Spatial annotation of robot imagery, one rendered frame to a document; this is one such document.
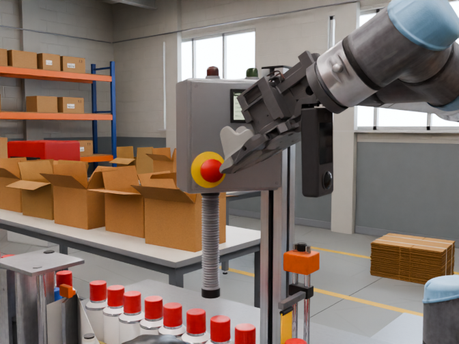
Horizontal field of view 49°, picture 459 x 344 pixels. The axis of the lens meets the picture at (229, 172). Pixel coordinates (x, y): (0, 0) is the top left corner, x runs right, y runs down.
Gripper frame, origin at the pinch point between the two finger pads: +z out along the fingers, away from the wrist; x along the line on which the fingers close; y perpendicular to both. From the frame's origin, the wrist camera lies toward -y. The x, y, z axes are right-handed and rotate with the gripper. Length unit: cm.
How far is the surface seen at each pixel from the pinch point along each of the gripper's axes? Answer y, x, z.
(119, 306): -9.2, -3.4, 39.3
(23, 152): 234, -263, 450
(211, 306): -16, -61, 72
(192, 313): -16.2, -2.7, 20.8
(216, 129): 9.1, -6.5, 3.4
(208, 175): 2.3, -2.9, 6.1
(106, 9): 558, -567, 516
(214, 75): 17.5, -7.5, 0.0
